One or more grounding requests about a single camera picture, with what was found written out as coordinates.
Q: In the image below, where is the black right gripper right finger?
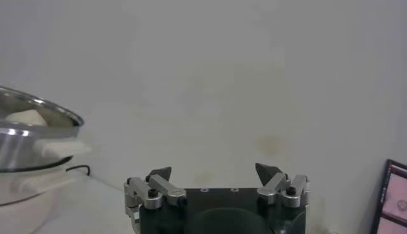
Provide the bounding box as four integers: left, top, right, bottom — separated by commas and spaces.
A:
255, 163, 310, 209

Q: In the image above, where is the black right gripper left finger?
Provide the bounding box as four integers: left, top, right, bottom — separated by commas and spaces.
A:
123, 166, 188, 210

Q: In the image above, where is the white steamed baozi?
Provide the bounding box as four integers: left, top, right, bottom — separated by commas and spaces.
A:
4, 109, 48, 127

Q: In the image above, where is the perforated steel steamer basket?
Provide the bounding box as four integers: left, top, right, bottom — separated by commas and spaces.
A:
0, 85, 85, 172

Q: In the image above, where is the grey laptop pink screen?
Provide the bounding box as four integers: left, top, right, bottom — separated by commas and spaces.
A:
370, 158, 407, 234

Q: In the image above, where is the white electric cooking pot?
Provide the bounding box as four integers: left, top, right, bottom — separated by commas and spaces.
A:
0, 138, 93, 234

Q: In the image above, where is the thin black pot cord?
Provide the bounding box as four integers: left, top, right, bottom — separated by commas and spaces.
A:
66, 164, 92, 176

